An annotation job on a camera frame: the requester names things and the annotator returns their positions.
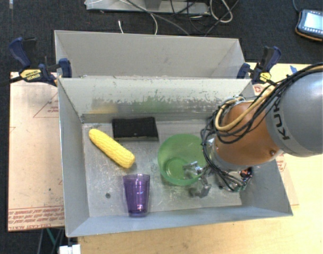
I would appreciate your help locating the brown cardboard board red print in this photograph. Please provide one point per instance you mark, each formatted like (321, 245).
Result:
(34, 152)

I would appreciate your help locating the grey metal bin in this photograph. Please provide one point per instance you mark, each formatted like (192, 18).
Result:
(103, 194)

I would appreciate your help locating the dark green flat block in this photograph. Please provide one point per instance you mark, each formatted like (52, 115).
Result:
(134, 128)

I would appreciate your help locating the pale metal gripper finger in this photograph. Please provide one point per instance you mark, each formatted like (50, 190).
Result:
(193, 168)
(203, 190)

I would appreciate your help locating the clear green plastic bowl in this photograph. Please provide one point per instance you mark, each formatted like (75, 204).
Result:
(174, 152)

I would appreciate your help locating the yellow corn cob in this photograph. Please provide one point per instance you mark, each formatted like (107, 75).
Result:
(112, 148)

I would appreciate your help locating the clear purple plastic cup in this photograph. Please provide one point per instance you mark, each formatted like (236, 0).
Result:
(137, 194)

